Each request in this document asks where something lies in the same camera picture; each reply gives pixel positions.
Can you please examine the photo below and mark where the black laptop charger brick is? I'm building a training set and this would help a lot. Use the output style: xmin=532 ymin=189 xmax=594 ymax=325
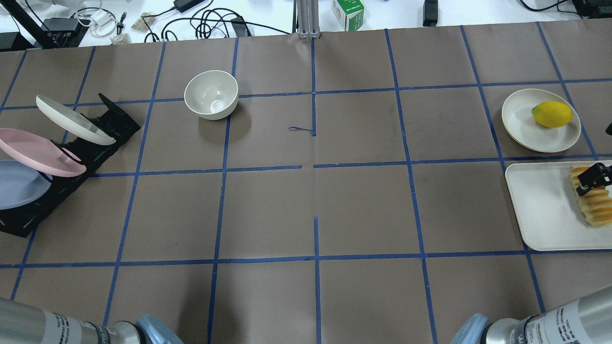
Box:
xmin=173 ymin=0 xmax=205 ymax=13

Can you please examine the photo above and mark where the cream ceramic bowl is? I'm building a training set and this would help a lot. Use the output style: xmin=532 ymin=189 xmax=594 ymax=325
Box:
xmin=184 ymin=70 xmax=239 ymax=120

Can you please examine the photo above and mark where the cream plate in rack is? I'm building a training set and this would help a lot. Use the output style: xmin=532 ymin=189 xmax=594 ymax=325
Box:
xmin=36 ymin=95 xmax=116 ymax=146

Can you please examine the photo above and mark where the cream round plate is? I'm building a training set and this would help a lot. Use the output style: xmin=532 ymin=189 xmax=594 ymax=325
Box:
xmin=502 ymin=88 xmax=582 ymax=153

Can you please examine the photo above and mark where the black power adapter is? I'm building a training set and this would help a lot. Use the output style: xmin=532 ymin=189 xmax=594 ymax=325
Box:
xmin=422 ymin=0 xmax=439 ymax=27

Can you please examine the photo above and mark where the yellow lemon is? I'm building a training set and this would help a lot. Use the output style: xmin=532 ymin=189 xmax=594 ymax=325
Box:
xmin=531 ymin=101 xmax=573 ymax=129

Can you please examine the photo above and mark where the pink plate in rack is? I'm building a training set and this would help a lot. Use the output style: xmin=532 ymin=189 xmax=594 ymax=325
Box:
xmin=0 ymin=128 xmax=87 ymax=178

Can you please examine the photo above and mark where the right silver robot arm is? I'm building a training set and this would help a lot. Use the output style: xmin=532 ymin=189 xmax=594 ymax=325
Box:
xmin=452 ymin=161 xmax=611 ymax=344

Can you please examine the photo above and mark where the light blue plate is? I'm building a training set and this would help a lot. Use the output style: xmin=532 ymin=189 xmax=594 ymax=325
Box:
xmin=0 ymin=160 xmax=52 ymax=210

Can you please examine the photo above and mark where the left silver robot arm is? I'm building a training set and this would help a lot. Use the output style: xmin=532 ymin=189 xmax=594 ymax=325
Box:
xmin=0 ymin=298 xmax=182 ymax=344

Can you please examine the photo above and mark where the green white carton box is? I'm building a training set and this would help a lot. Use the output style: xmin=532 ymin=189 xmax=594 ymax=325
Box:
xmin=331 ymin=0 xmax=365 ymax=32

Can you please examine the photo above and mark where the aluminium frame post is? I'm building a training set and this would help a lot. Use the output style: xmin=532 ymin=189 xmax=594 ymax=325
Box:
xmin=292 ymin=0 xmax=321 ymax=39

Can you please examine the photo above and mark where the white rectangular tray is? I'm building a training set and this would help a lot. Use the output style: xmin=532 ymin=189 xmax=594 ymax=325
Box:
xmin=505 ymin=161 xmax=612 ymax=252

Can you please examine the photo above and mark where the black dish rack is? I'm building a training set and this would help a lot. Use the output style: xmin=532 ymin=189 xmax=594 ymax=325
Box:
xmin=0 ymin=94 xmax=141 ymax=237

